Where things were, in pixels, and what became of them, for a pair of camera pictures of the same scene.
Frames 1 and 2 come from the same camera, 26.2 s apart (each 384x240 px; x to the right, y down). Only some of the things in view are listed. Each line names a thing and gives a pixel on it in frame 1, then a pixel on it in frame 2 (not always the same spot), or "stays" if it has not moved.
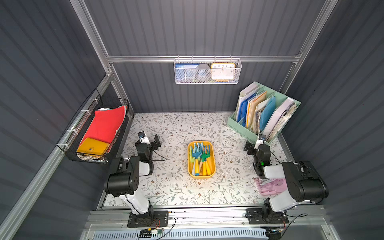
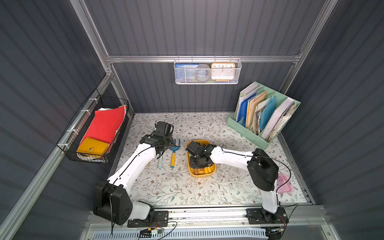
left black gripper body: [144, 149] → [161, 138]
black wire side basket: [93, 134] stays
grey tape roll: [202, 72] stays
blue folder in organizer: [242, 110] stays
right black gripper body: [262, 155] → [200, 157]
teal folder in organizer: [266, 114] stays
